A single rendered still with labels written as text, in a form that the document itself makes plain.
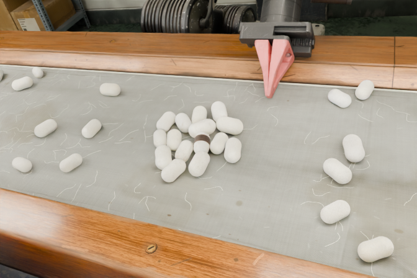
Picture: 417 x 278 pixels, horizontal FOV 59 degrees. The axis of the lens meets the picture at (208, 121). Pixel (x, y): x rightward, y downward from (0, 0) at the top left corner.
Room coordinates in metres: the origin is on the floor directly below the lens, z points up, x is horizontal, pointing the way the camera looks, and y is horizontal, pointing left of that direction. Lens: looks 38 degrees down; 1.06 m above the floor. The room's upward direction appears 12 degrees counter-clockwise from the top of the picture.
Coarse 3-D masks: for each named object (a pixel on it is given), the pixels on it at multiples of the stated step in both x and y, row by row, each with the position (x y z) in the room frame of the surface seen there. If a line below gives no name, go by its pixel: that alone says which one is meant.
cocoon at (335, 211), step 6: (330, 204) 0.23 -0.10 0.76; (336, 204) 0.22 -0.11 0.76; (342, 204) 0.22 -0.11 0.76; (348, 204) 0.22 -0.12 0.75; (324, 210) 0.22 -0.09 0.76; (330, 210) 0.22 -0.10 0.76; (336, 210) 0.22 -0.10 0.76; (342, 210) 0.22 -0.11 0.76; (348, 210) 0.22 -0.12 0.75; (324, 216) 0.22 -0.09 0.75; (330, 216) 0.22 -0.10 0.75; (336, 216) 0.21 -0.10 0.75; (342, 216) 0.22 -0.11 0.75; (330, 222) 0.21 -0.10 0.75
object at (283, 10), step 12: (264, 0) 0.53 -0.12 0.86; (276, 0) 0.51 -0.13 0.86; (288, 0) 0.50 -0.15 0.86; (300, 0) 0.51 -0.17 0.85; (264, 12) 0.51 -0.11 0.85; (276, 12) 0.49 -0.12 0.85; (288, 12) 0.49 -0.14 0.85; (240, 24) 0.50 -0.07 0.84; (252, 24) 0.49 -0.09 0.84; (264, 24) 0.48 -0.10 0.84; (276, 24) 0.48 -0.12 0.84; (288, 24) 0.47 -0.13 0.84; (300, 24) 0.46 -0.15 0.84; (288, 36) 0.49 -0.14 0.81; (300, 36) 0.48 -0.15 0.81; (312, 36) 0.47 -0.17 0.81; (312, 48) 0.48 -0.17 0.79
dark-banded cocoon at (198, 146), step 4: (200, 132) 0.38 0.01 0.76; (204, 132) 0.38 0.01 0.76; (208, 136) 0.37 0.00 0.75; (196, 144) 0.36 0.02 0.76; (200, 144) 0.35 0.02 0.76; (204, 144) 0.35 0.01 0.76; (196, 148) 0.35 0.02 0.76; (200, 148) 0.35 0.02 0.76; (204, 148) 0.35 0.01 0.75; (208, 148) 0.35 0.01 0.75; (196, 152) 0.35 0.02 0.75
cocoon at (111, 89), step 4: (104, 84) 0.55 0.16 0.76; (108, 84) 0.55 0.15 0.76; (112, 84) 0.54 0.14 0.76; (116, 84) 0.55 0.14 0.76; (100, 88) 0.55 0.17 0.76; (104, 88) 0.54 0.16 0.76; (108, 88) 0.54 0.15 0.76; (112, 88) 0.54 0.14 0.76; (116, 88) 0.54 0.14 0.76; (104, 92) 0.54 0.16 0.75; (108, 92) 0.54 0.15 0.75; (112, 92) 0.53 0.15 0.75; (116, 92) 0.54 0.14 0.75
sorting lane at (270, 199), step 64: (0, 128) 0.52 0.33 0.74; (64, 128) 0.48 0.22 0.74; (128, 128) 0.44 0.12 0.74; (256, 128) 0.38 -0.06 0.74; (320, 128) 0.36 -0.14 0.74; (384, 128) 0.33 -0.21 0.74; (64, 192) 0.34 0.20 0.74; (128, 192) 0.32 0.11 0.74; (192, 192) 0.29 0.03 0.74; (256, 192) 0.27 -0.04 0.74; (320, 192) 0.26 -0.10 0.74; (384, 192) 0.24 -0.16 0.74; (320, 256) 0.18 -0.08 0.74
